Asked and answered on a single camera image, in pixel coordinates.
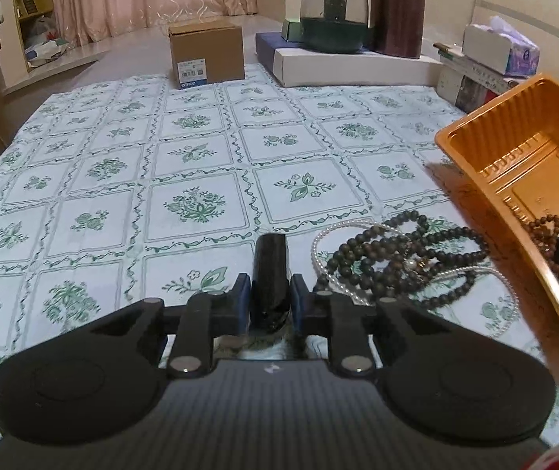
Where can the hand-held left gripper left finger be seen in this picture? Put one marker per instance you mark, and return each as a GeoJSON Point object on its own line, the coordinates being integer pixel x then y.
{"type": "Point", "coordinates": [242, 298]}

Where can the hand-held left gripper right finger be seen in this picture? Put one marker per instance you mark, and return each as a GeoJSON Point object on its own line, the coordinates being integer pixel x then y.
{"type": "Point", "coordinates": [299, 301]}

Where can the black glossy bangle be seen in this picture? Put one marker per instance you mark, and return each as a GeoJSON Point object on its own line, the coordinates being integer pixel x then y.
{"type": "Point", "coordinates": [269, 274]}

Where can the orange plastic tray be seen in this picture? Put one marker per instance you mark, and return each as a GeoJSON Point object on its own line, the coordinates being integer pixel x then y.
{"type": "Point", "coordinates": [504, 125]}

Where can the green floral tablecloth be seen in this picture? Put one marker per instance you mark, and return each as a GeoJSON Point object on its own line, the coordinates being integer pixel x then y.
{"type": "Point", "coordinates": [113, 205]}

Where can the white and blue flat box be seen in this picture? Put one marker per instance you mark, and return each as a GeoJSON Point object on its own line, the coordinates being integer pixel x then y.
{"type": "Point", "coordinates": [348, 66]}

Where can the small cardboard box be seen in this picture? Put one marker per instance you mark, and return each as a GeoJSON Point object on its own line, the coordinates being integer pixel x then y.
{"type": "Point", "coordinates": [206, 49]}

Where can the glass teapot with green base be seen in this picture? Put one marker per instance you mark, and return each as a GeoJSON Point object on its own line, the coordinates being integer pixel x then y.
{"type": "Point", "coordinates": [333, 34]}

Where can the small green box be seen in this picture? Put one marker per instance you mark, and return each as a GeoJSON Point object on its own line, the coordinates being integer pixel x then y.
{"type": "Point", "coordinates": [290, 30]}

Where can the stack of books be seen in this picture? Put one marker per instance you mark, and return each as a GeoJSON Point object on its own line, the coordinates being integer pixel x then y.
{"type": "Point", "coordinates": [470, 83]}

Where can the brown cylindrical canister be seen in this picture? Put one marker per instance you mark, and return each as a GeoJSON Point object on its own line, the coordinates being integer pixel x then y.
{"type": "Point", "coordinates": [397, 14]}

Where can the purple and white tissue box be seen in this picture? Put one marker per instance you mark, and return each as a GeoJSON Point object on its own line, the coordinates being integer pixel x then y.
{"type": "Point", "coordinates": [485, 46]}

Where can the white plastic bag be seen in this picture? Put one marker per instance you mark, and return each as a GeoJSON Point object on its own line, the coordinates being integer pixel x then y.
{"type": "Point", "coordinates": [44, 46]}

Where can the yellow bookshelf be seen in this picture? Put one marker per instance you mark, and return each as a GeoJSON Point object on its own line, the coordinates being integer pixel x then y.
{"type": "Point", "coordinates": [17, 34]}

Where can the small picture frame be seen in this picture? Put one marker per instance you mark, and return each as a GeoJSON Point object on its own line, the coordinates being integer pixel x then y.
{"type": "Point", "coordinates": [28, 2]}

